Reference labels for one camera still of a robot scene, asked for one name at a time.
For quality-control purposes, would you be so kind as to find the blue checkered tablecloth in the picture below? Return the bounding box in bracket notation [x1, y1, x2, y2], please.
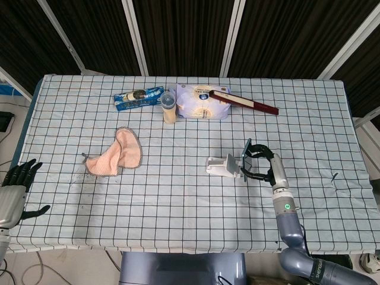
[5, 74, 375, 255]

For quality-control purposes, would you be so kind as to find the black smartphone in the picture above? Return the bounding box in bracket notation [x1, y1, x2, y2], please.
[240, 138, 254, 182]

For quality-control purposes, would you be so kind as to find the grey and white shoe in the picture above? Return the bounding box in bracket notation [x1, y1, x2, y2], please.
[359, 253, 380, 274]

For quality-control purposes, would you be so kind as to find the white plastic phone stand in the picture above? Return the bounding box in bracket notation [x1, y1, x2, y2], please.
[206, 153, 242, 179]

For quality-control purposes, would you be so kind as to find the pink cloth with grey trim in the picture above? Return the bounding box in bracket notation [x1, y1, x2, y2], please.
[81, 126, 144, 178]

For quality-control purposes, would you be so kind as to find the black and silver right hand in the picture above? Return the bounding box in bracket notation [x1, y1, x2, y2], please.
[242, 144, 290, 189]

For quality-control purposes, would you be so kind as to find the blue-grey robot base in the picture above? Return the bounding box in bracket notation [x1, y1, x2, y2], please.
[119, 251, 247, 285]

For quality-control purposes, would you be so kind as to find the black device with screen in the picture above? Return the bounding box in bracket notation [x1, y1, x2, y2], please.
[0, 111, 14, 134]

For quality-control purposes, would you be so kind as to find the white partition frame post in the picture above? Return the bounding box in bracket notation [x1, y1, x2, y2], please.
[37, 0, 87, 75]
[316, 13, 380, 80]
[121, 0, 149, 77]
[219, 0, 246, 77]

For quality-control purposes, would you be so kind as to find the blue cookie box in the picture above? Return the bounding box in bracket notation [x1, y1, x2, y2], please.
[114, 85, 165, 112]

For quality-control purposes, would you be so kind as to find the small beige bottle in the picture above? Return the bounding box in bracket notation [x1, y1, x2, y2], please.
[160, 91, 178, 124]

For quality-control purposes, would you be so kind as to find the black and silver left hand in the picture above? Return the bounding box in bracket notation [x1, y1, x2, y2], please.
[0, 159, 51, 229]

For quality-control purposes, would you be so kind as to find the purple snack bag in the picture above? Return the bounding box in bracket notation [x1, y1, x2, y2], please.
[169, 83, 232, 120]

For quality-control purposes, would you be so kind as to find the white floor cable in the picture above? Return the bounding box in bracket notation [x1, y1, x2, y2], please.
[17, 251, 74, 285]

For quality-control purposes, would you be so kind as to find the long dark red box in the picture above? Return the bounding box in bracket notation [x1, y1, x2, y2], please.
[208, 90, 280, 116]

